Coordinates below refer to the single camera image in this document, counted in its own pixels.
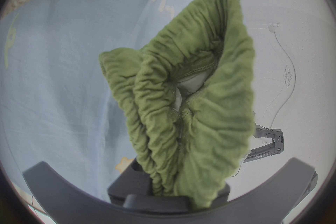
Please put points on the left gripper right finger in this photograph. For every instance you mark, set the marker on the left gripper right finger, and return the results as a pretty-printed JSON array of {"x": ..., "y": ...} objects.
[{"x": 224, "y": 194}]

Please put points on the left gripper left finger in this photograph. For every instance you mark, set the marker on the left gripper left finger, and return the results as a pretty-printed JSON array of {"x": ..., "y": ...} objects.
[{"x": 126, "y": 183}]

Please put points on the green shorts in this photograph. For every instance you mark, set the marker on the green shorts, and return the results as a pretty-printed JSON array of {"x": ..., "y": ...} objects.
[{"x": 210, "y": 125}]

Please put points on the bed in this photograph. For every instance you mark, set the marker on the bed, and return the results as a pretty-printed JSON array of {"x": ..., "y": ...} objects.
[{"x": 65, "y": 73}]

